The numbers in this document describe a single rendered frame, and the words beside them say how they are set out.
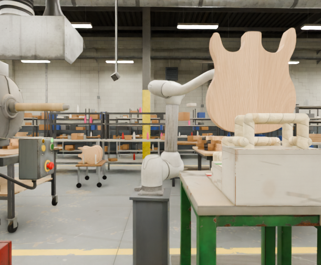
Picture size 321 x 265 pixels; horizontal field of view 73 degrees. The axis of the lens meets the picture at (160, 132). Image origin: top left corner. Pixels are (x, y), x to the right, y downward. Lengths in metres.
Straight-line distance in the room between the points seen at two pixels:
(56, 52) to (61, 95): 12.27
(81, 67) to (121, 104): 2.92
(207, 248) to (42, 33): 0.86
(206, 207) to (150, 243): 1.01
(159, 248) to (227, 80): 1.21
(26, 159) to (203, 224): 0.88
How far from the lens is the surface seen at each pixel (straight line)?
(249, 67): 0.96
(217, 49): 0.94
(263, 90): 0.97
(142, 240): 1.68
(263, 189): 0.75
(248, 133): 0.72
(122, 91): 12.19
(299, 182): 0.79
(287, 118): 0.77
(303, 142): 0.80
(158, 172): 1.58
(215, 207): 0.72
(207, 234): 0.76
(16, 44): 0.89
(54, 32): 0.84
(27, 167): 1.24
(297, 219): 0.85
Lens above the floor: 1.16
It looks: 1 degrees down
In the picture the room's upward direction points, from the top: straight up
